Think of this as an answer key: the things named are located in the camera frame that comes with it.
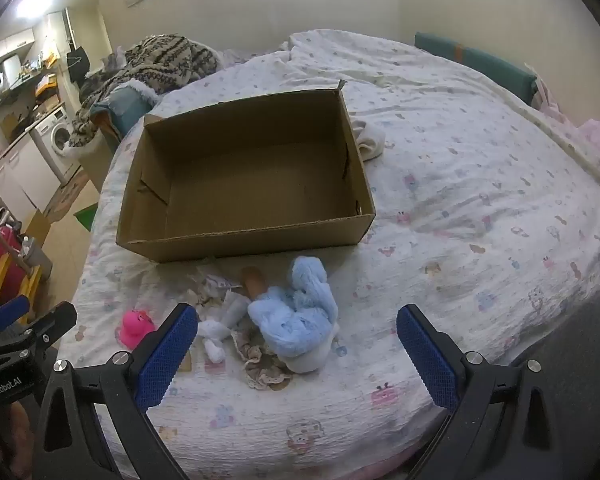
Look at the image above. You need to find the teal headboard cushion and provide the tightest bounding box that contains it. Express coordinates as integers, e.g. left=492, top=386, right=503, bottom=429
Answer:
left=414, top=31, right=538, bottom=106

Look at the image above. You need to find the white folded cloth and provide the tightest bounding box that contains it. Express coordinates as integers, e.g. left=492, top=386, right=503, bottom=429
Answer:
left=351, top=119, right=387, bottom=162

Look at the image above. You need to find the white washing machine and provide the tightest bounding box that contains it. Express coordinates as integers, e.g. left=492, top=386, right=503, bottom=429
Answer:
left=32, top=105, right=81, bottom=181

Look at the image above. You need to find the beige lace scrunchie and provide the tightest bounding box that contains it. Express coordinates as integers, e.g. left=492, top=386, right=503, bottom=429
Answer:
left=232, top=332, right=291, bottom=391

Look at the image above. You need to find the white blue-striped sock roll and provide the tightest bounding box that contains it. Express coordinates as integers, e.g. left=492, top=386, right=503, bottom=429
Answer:
left=285, top=325, right=342, bottom=374

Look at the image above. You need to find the light blue fluffy plush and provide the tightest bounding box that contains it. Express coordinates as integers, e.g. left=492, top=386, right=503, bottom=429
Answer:
left=247, top=256, right=340, bottom=358

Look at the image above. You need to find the patterned knit blanket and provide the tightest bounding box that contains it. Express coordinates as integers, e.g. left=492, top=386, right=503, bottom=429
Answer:
left=70, top=34, right=220, bottom=148

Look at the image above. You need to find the black hanging bag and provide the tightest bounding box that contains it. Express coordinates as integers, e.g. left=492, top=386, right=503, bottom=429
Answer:
left=66, top=46, right=90, bottom=81

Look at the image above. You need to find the green floor mat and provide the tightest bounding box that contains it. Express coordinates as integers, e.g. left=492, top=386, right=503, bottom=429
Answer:
left=75, top=202, right=98, bottom=233

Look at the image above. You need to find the brown cardboard box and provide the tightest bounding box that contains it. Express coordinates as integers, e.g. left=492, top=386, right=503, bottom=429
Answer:
left=116, top=85, right=377, bottom=263

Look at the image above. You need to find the wooden rack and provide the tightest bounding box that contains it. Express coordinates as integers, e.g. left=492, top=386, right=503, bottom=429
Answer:
left=0, top=232, right=43, bottom=313

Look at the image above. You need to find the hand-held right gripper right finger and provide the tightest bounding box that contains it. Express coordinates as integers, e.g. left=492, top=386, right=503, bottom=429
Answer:
left=396, top=304, right=576, bottom=480

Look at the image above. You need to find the white cabinet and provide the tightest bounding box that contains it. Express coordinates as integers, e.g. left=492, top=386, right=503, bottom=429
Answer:
left=0, top=132, right=63, bottom=211

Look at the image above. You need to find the pink toy ball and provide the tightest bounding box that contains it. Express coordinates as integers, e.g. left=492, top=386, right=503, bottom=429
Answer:
left=118, top=310, right=157, bottom=348

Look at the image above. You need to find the clear plastic packet with label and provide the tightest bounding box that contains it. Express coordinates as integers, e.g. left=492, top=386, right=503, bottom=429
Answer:
left=190, top=260, right=246, bottom=308

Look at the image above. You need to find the teal jacket with white fleece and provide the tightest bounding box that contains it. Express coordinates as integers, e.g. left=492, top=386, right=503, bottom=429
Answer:
left=90, top=82, right=158, bottom=136

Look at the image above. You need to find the small white plush toy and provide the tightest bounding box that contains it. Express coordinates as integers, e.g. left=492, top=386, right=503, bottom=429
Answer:
left=197, top=292, right=251, bottom=363

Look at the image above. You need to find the red suitcase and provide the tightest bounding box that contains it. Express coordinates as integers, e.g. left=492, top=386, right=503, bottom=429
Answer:
left=0, top=225, right=26, bottom=296

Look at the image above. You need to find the pink blanket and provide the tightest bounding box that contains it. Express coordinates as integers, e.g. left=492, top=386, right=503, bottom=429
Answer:
left=532, top=77, right=600, bottom=186

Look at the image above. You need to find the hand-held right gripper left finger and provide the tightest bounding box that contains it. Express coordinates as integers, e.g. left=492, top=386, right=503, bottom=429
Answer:
left=32, top=302, right=199, bottom=480

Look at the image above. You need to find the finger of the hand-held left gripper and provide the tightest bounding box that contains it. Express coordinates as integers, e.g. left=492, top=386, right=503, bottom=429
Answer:
left=0, top=295, right=31, bottom=335
left=15, top=301, right=78, bottom=356

